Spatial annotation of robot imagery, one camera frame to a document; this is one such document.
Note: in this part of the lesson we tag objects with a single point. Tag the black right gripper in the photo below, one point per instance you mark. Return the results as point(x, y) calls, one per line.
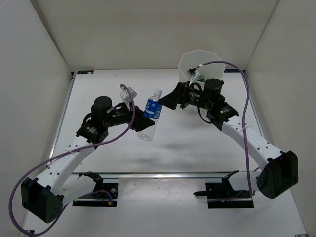
point(179, 96)

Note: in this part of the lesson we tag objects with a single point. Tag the clear green label bottle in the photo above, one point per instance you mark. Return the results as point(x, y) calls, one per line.
point(201, 79)

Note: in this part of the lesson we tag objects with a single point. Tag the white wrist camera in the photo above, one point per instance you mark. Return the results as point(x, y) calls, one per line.
point(127, 96)
point(193, 74)

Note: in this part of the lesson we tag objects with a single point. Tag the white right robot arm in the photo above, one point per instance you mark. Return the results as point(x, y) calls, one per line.
point(278, 170)

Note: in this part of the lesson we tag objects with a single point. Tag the blue label plastic bottle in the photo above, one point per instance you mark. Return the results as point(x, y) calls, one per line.
point(152, 111)

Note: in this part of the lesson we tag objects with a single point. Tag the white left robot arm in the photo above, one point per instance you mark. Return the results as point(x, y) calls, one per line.
point(47, 194)

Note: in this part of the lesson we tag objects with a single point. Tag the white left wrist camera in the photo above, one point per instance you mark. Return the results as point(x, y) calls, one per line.
point(127, 96)

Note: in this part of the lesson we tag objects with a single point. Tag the white octagonal plastic bin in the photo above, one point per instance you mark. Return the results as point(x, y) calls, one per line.
point(196, 59)

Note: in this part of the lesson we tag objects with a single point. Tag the aluminium table front rail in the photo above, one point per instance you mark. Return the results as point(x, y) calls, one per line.
point(161, 175)

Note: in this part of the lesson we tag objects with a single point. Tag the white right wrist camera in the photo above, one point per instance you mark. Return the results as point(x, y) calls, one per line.
point(193, 74)

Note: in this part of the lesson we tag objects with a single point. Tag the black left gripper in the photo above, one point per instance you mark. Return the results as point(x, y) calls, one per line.
point(141, 120)

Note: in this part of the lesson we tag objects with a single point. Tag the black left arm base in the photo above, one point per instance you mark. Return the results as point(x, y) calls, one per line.
point(105, 195)

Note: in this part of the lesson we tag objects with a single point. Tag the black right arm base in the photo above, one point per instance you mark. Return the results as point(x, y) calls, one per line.
point(222, 196)

